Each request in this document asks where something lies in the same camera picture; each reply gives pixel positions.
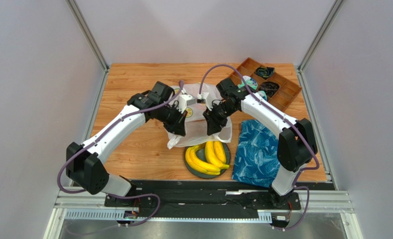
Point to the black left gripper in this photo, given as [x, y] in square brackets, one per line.
[178, 127]

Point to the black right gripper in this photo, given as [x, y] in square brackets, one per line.
[215, 120]

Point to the white plastic bag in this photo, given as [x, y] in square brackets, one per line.
[195, 123]

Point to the yellow fake banana bunch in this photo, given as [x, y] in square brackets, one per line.
[197, 164]

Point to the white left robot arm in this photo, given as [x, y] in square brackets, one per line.
[85, 161]

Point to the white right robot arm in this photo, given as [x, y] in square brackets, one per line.
[296, 140]

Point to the blue patterned cloth bag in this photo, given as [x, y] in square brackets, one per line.
[256, 161]

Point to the dark blue ceramic plate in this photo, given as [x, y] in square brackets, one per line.
[201, 154]

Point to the teal white sock upper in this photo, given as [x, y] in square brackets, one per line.
[251, 82]

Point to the teal white sock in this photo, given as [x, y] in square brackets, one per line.
[251, 82]
[263, 95]

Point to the teal white sock lower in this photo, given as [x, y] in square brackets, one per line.
[263, 95]

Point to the black rolled sock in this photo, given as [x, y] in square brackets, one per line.
[269, 88]

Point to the dark rolled sock upper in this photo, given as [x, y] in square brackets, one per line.
[265, 72]

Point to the brown compartment tray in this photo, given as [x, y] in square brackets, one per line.
[287, 92]

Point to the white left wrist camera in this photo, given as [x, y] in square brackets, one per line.
[185, 100]

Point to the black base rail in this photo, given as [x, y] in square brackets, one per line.
[200, 200]

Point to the aluminium frame base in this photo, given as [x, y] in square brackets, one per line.
[322, 202]

